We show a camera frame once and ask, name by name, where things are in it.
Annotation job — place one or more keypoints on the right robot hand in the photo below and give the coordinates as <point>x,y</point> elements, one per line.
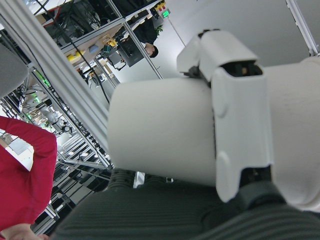
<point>240,125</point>

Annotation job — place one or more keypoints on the person in black clothes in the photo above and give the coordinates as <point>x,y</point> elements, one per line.
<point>146,32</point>

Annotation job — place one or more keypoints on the person in red shirt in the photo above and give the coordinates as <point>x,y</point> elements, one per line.
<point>22,180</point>

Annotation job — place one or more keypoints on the aluminium frame profile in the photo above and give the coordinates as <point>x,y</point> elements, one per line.
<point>303,30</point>

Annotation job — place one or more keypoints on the aluminium frame post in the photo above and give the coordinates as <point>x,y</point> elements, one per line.
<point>50,57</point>

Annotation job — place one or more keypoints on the black equipment box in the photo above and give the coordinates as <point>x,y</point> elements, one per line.
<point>131,53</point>

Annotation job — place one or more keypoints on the yellow toy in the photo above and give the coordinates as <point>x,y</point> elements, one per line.
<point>72,57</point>

